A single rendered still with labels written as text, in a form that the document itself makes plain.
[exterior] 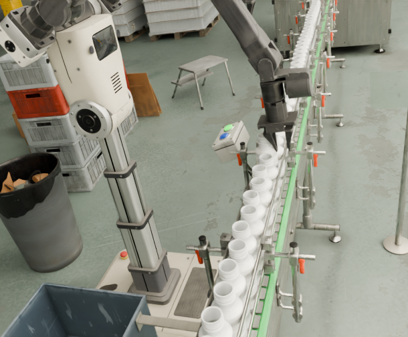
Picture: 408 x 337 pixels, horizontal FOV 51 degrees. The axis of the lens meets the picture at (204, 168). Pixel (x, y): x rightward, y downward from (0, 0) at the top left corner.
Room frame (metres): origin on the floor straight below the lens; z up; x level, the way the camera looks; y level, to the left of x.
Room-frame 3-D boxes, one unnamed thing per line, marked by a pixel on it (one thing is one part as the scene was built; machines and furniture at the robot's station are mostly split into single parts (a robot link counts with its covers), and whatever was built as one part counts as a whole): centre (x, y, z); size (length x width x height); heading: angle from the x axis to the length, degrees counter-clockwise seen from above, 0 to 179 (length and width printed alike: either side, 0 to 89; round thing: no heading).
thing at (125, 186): (1.49, 0.33, 0.74); 0.11 x 0.11 x 0.40; 68
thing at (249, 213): (0.76, -0.08, 1.08); 0.06 x 0.06 x 0.17
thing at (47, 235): (2.20, 1.05, 0.32); 0.45 x 0.45 x 0.64
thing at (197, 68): (4.53, -0.13, 0.21); 0.61 x 0.47 x 0.41; 32
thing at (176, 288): (1.49, 0.32, 0.24); 0.68 x 0.53 x 0.41; 68
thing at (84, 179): (3.25, 1.03, 0.11); 0.61 x 0.41 x 0.22; 164
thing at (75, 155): (3.25, 1.03, 0.33); 0.61 x 0.41 x 0.22; 165
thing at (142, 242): (1.49, 0.33, 0.49); 0.13 x 0.13 x 0.40; 68
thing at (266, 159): (0.97, -0.17, 1.08); 0.06 x 0.06 x 0.17
